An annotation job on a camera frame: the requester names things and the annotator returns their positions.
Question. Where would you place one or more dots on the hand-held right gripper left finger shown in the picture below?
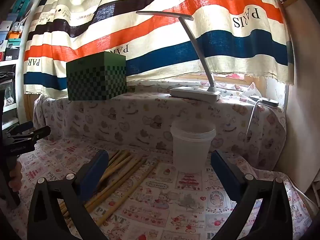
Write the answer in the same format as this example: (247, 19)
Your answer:
(93, 175)

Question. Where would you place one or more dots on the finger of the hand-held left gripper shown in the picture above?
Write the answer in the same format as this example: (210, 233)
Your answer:
(37, 133)
(22, 127)

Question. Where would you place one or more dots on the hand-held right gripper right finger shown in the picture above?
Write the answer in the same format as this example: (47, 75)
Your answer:
(226, 172)

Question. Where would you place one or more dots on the bunch of wooden chopsticks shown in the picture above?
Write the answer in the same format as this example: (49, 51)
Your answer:
(120, 173)

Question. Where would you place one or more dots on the translucent plastic container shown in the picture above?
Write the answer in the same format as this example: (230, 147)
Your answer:
(191, 150)

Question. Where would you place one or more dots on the person's left hand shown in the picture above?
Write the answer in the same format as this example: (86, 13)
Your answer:
(15, 180)

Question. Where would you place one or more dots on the strawberry print tablecloth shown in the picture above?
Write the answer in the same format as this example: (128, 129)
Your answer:
(175, 205)

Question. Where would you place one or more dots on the bear print cloth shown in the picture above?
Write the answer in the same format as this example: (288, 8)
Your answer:
(125, 120)

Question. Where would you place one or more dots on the green checkered box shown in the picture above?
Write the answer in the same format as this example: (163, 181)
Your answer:
(95, 80)

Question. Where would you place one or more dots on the white power strip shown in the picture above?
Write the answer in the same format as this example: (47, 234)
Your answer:
(265, 101)

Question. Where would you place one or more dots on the shelf with assorted boxes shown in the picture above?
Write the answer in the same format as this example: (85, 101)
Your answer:
(12, 42)

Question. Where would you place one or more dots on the white desk lamp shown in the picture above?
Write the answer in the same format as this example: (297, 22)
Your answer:
(192, 93)

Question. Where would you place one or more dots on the cream wooden board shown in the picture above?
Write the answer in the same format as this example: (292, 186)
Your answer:
(300, 105)

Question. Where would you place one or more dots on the striped curtain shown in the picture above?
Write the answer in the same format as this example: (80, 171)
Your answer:
(175, 42)

